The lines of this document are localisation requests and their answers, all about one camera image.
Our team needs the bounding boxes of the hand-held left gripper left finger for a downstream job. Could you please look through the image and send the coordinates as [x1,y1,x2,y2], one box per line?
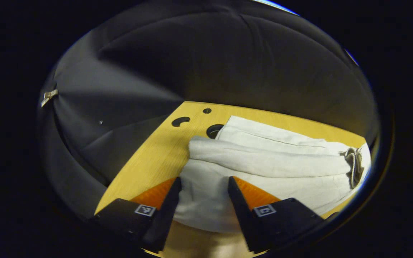
[92,176,182,253]

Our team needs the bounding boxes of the white jeans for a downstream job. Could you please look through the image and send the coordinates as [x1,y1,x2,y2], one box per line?
[172,115,372,233]

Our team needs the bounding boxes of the small silver metal clip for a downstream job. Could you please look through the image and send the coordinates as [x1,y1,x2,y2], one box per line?
[41,89,59,108]

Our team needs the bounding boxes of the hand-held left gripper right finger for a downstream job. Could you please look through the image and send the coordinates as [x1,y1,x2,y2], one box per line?
[227,176,324,254]

